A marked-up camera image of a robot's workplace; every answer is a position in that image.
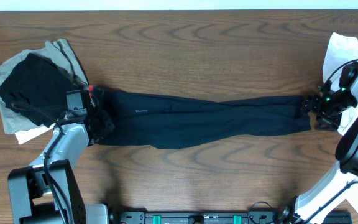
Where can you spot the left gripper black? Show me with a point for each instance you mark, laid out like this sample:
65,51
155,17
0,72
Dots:
96,116

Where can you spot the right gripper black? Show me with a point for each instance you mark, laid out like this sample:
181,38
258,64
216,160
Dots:
312,104

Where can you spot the black leggings with red waistband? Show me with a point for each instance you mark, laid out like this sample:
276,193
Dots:
171,122

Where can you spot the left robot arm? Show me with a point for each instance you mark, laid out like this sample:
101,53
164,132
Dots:
46,191

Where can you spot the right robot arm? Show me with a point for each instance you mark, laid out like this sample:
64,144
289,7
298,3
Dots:
341,181

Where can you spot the white garment on right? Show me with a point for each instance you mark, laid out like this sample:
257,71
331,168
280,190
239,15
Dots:
342,49

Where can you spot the folded black garment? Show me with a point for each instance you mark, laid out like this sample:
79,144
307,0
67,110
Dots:
39,83

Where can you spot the folded white garment under pile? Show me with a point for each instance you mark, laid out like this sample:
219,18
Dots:
26,135

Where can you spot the folded beige garment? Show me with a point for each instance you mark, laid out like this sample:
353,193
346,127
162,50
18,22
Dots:
58,52

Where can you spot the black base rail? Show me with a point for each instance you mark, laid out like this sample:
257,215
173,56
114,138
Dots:
263,217

